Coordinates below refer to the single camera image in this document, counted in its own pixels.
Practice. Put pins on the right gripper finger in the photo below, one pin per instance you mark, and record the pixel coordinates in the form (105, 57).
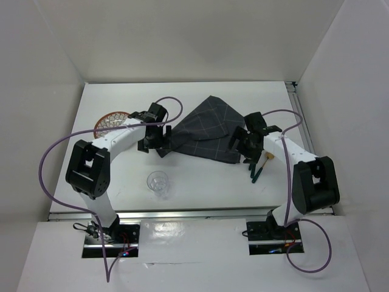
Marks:
(250, 153)
(237, 140)

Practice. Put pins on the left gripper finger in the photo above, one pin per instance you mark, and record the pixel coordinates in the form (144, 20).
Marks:
(165, 136)
(145, 145)

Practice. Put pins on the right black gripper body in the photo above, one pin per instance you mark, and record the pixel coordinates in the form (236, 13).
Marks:
(248, 139)

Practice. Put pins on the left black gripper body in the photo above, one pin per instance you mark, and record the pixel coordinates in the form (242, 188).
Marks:
(154, 140)

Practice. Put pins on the gold knife green handle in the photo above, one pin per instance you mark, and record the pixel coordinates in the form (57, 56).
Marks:
(253, 171)

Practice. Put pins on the gold spoon green handle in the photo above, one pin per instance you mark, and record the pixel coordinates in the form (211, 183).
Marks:
(269, 156)

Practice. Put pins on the dark grey checked cloth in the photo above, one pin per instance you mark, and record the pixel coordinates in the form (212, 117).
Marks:
(206, 132)

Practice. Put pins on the clear drinking glass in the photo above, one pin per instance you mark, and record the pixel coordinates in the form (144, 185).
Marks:
(158, 182)

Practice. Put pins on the floral plate brown rim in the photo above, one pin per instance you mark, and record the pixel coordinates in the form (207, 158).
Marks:
(110, 120)

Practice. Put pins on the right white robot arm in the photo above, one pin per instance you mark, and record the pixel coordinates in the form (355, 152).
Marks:
(311, 180)

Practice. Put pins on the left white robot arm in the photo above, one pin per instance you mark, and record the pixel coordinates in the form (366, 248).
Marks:
(89, 169)

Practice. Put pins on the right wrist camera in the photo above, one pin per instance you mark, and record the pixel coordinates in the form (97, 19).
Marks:
(255, 122)

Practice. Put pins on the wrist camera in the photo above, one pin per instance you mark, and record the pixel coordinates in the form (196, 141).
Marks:
(157, 111)
(255, 122)

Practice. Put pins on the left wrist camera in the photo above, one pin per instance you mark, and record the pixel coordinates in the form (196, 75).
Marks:
(157, 111)

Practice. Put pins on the right side aluminium rail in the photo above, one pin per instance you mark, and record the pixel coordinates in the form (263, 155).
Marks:
(291, 88)

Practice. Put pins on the aluminium rail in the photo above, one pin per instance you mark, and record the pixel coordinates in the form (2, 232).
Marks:
(181, 214)
(291, 88)

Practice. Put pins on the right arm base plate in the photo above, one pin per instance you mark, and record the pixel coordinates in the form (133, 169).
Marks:
(264, 241)

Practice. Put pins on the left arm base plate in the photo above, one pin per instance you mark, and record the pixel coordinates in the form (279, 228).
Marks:
(125, 240)

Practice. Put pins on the front aluminium rail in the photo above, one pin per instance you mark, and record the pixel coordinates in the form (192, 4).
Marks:
(181, 214)

